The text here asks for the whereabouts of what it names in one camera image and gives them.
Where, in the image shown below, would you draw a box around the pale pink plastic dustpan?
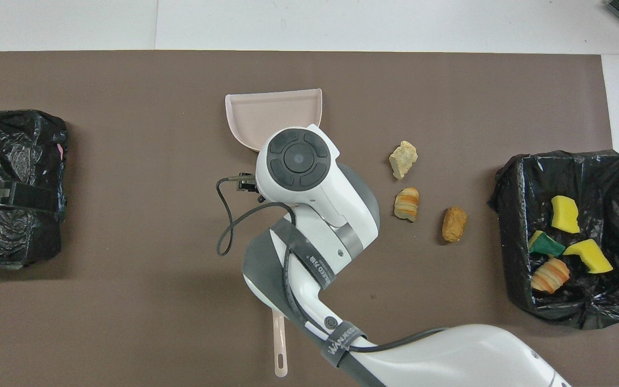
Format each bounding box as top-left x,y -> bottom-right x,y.
225,89 -> 323,152

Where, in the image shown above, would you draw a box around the pale yellow foam chunk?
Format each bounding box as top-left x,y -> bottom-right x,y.
389,141 -> 419,180

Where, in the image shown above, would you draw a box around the orange striped foam chunk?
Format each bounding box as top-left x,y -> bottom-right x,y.
394,187 -> 420,223

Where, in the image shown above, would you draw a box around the beige hand brush black bristles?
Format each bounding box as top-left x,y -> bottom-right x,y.
272,309 -> 289,378

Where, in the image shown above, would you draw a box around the brown foam chunk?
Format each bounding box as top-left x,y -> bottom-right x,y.
442,206 -> 468,243

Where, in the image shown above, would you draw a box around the yellow green sponge piece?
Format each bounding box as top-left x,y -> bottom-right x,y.
528,230 -> 566,257

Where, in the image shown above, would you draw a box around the beige and orange foam chunk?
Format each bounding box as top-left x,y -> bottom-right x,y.
531,256 -> 571,294

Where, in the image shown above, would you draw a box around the bin covered by black bag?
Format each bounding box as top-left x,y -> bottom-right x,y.
0,110 -> 68,269

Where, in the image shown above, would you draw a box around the open bin with black bag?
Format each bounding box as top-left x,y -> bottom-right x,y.
488,149 -> 619,329

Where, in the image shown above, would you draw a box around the brown table mat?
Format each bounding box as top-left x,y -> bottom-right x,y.
0,51 -> 619,387

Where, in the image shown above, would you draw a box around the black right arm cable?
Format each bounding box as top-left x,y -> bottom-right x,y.
215,173 -> 450,353

